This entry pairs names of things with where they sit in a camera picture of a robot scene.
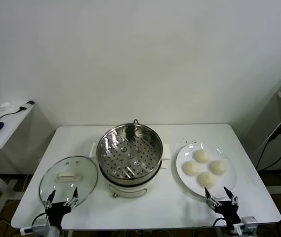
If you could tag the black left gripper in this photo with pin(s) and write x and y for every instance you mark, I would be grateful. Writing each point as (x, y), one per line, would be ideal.
(57, 212)

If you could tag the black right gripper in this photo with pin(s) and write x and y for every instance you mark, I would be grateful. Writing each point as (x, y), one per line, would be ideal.
(229, 211)

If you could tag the round glass pot lid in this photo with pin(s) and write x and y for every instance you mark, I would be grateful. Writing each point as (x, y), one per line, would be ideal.
(67, 176)

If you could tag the white steamed baozi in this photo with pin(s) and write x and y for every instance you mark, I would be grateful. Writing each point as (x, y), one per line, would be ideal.
(206, 179)
(190, 168)
(201, 156)
(218, 167)

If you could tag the perforated steel steamer basket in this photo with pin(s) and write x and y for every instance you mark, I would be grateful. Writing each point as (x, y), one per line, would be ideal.
(130, 158)

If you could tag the white round plate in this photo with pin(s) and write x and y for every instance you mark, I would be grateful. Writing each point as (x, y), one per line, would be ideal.
(229, 177)

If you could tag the cream electric cooker base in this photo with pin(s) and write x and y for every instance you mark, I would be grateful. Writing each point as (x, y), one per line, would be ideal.
(128, 191)

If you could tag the white side table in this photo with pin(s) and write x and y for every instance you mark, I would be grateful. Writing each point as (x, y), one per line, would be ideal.
(12, 123)

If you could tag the white crumpled tissue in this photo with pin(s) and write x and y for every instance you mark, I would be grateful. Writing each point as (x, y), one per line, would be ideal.
(6, 106)

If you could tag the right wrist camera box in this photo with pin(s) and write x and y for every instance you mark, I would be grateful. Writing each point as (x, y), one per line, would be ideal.
(246, 223)

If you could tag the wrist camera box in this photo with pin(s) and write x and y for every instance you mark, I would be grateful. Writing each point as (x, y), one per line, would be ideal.
(246, 223)
(39, 227)

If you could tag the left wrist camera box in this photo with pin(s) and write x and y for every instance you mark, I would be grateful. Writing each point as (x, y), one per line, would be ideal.
(39, 227)

